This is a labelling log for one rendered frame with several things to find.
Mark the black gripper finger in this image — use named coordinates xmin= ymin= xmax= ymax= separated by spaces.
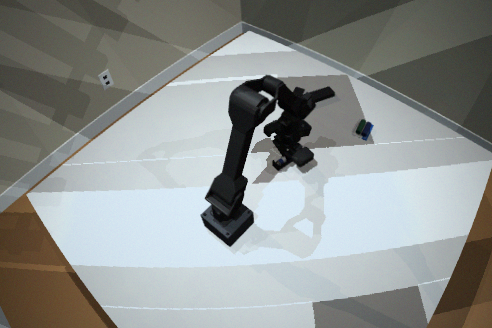
xmin=273 ymin=140 xmax=287 ymax=156
xmin=284 ymin=150 xmax=293 ymax=162

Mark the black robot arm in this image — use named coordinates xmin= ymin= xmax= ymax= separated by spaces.
xmin=205 ymin=75 xmax=316 ymax=227

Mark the black rectangular bar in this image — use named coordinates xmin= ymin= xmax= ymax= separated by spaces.
xmin=309 ymin=86 xmax=335 ymax=103

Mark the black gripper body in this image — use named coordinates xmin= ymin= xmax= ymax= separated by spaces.
xmin=263 ymin=120 xmax=314 ymax=168

